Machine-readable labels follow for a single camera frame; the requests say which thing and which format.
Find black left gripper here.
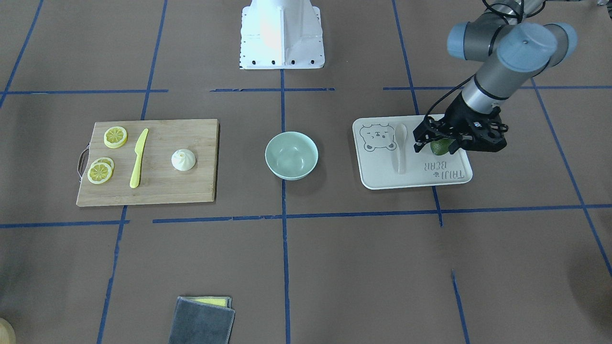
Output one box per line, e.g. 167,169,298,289
414,95,508,155

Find cream plastic spoon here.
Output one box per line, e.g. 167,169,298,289
395,123,407,174

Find white steamed bun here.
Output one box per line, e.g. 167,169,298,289
171,149,197,172

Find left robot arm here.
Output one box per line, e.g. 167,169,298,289
413,0,579,154

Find mint green bowl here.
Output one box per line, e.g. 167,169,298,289
264,131,319,181

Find cream bear tray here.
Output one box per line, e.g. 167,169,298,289
352,115,473,190

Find yellow sponge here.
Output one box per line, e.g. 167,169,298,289
190,296,232,308

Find bamboo cutting board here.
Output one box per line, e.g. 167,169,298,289
76,119,220,207

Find yellow plastic knife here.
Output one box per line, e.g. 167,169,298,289
129,128,149,189

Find lemon slice top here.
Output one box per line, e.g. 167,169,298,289
103,126,128,150

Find lemon slice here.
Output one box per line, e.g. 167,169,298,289
103,126,128,150
92,157,115,170
86,162,113,184

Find lemon slice behind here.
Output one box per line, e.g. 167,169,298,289
92,157,115,170

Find lemon slice front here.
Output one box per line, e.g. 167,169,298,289
86,162,113,184

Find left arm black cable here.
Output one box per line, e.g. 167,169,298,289
423,0,546,126

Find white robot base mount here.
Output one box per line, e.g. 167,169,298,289
239,0,326,70

